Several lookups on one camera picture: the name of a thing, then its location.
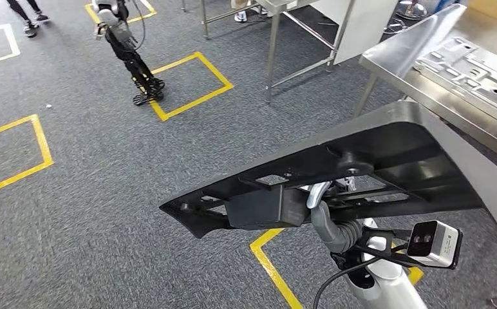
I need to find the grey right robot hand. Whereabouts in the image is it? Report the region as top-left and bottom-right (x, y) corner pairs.
(306, 181), (354, 253)

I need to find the black plastic plate bracket part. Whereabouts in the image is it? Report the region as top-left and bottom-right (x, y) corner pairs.
(158, 100), (497, 239)

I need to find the stainless steel workbench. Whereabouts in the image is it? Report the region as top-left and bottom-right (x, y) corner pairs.
(353, 3), (497, 169)

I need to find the yellow floor tape square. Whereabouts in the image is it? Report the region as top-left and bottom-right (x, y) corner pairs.
(249, 228), (425, 309)
(84, 0), (158, 24)
(149, 51), (235, 122)

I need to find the stainless steel side table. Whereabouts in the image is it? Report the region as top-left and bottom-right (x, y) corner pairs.
(180, 0), (361, 104)

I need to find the white board panel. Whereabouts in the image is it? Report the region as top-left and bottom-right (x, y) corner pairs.
(308, 0), (399, 66)

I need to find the stamped sheet metal panel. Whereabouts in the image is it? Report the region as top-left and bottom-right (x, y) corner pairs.
(413, 36), (497, 133)

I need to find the person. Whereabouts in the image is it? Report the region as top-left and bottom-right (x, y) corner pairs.
(6, 0), (50, 39)
(230, 0), (270, 23)

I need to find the black round stool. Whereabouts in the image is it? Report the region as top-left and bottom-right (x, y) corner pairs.
(395, 0), (429, 21)

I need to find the black humanoid robot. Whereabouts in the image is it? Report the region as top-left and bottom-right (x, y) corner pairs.
(91, 0), (166, 107)

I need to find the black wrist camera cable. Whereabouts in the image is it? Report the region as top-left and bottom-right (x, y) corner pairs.
(312, 243), (409, 309)

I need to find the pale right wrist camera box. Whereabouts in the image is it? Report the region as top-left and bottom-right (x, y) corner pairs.
(406, 220), (464, 270)

